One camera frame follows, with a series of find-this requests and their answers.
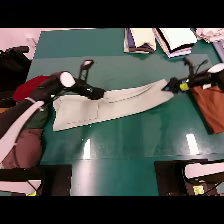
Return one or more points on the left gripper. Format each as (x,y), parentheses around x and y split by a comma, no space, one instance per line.
(94,92)

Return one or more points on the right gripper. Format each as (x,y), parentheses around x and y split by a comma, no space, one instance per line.
(178,85)

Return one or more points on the cream shirt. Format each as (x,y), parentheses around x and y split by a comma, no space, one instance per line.
(113,105)

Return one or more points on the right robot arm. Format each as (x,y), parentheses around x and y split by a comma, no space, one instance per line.
(204,78)

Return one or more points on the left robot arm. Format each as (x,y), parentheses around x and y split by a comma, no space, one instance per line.
(50,87)

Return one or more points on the orange brown garment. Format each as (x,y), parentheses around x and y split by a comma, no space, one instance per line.
(210,106)

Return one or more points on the white folded garment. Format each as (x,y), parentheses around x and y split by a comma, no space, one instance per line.
(176,39)

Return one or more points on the pale blue garment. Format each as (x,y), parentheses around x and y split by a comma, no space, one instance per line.
(220,50)

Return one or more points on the cream folded garment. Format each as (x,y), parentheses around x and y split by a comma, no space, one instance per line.
(142,38)

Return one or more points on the white patterned garment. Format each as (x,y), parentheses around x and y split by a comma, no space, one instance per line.
(210,34)

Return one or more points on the green garment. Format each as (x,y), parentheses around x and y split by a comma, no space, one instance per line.
(38,119)

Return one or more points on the red garment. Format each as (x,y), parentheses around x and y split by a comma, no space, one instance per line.
(29,87)

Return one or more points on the mauve brown garment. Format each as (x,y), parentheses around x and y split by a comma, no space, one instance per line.
(28,146)

